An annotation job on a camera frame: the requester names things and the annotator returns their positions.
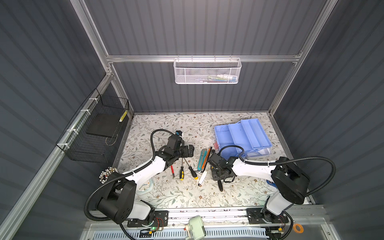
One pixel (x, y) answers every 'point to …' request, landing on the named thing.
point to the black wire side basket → (91, 135)
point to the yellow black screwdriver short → (181, 172)
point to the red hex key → (172, 170)
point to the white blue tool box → (247, 138)
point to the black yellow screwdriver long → (192, 173)
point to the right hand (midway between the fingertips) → (217, 176)
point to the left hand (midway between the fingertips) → (187, 147)
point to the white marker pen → (202, 178)
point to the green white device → (195, 229)
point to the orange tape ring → (301, 228)
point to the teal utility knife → (203, 153)
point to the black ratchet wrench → (220, 185)
